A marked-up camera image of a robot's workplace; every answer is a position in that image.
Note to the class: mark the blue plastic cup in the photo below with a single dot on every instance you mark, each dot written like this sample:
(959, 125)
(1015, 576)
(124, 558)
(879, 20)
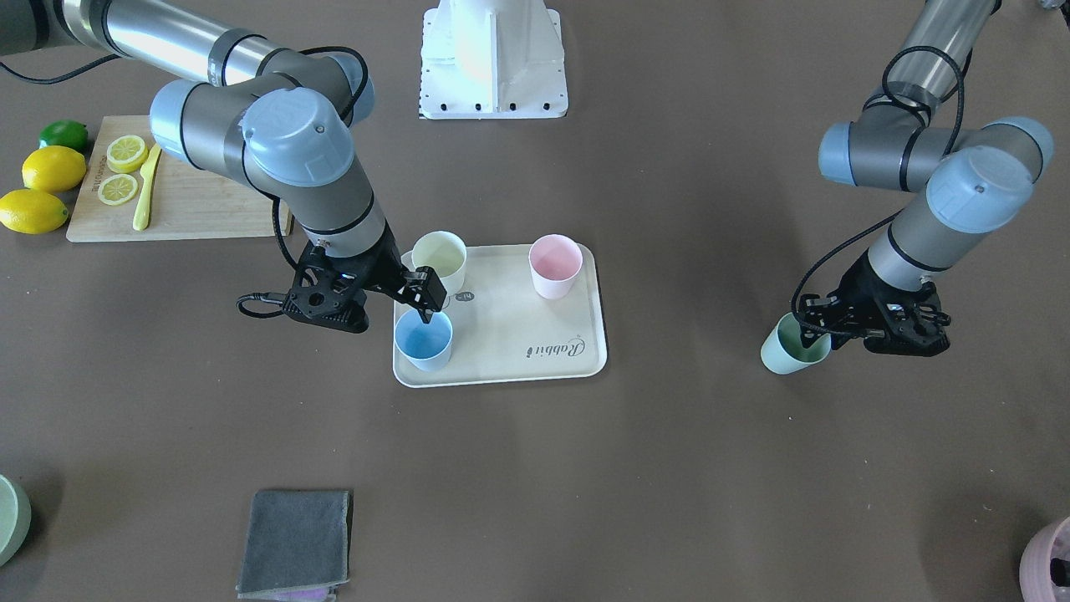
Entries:
(427, 346)

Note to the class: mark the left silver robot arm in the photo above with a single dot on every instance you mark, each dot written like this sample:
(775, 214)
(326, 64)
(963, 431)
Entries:
(966, 184)

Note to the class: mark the lemon half slice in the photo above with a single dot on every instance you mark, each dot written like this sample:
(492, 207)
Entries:
(126, 154)
(118, 189)

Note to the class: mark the pink plastic cup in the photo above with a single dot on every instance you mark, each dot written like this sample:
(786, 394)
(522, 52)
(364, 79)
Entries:
(555, 262)

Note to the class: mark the green plastic bowl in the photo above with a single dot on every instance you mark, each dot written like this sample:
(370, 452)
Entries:
(16, 516)

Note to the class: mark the whole lemon outer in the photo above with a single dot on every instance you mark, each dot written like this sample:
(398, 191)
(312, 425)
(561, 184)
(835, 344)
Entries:
(33, 212)

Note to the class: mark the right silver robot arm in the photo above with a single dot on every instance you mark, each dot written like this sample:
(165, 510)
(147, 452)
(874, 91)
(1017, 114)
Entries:
(267, 117)

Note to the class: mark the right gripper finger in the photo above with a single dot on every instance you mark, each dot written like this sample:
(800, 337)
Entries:
(425, 277)
(424, 301)

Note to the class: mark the pink bowl with ice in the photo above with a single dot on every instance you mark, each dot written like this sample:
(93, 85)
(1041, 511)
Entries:
(1044, 566)

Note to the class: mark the cream plastic cup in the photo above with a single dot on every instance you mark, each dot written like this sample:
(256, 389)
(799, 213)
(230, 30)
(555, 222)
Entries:
(446, 253)

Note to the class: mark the green plastic cup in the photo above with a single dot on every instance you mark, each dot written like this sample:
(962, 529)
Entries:
(783, 352)

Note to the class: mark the grey folded cloth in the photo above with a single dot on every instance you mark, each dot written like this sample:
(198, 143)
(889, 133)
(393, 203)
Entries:
(297, 545)

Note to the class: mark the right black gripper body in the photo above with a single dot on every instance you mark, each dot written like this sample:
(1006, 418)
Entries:
(382, 270)

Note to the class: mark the yellow plastic knife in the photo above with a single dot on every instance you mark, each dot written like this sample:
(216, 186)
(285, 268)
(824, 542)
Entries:
(147, 171)

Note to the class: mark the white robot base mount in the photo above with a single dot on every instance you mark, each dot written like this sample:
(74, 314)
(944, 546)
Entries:
(492, 60)

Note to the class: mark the whole lemon near lime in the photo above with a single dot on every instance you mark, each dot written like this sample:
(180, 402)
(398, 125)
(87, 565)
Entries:
(53, 169)

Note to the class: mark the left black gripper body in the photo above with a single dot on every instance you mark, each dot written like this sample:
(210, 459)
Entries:
(858, 287)

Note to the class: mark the lemon half slice lower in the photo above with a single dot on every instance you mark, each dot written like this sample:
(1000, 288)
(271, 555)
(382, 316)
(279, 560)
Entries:
(118, 189)

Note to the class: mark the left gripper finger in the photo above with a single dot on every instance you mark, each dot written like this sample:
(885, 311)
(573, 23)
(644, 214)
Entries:
(816, 320)

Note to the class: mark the green lime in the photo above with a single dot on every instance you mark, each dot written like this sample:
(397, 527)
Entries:
(64, 133)

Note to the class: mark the cream rabbit tray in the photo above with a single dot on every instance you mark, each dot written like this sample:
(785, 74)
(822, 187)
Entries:
(505, 332)

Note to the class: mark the lemon half slice upper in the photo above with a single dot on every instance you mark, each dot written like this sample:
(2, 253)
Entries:
(126, 154)

